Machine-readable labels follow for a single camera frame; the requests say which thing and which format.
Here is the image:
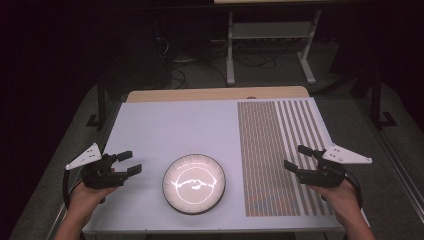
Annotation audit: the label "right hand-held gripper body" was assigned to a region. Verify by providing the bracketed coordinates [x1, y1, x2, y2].
[295, 143, 373, 189]

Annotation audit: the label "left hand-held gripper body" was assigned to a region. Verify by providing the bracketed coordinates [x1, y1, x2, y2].
[65, 142, 130, 190]

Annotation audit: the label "person's left hand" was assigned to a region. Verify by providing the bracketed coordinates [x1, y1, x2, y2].
[68, 181, 118, 221]

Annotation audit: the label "person's right hand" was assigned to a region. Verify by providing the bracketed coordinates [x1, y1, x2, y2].
[308, 179, 364, 229]

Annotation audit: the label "black metal stand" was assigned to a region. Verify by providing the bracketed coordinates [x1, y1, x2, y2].
[369, 68, 398, 130]
[85, 74, 109, 129]

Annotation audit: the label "round white plate dark rim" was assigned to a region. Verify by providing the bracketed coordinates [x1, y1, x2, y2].
[161, 153, 227, 216]

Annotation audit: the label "white board with striped pattern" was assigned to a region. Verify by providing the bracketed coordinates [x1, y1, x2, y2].
[82, 97, 345, 233]

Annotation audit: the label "wooden table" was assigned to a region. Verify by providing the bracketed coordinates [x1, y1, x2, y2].
[126, 85, 311, 104]

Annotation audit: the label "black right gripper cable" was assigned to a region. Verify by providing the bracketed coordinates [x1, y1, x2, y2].
[343, 171, 364, 208]

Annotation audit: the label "aluminium floor rail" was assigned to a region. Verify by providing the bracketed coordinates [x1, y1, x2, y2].
[354, 98, 424, 219]

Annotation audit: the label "black floor cables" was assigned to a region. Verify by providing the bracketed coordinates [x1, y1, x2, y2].
[154, 36, 278, 89]

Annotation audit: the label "white metal desk frame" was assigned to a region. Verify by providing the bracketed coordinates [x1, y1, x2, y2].
[225, 9, 323, 87]

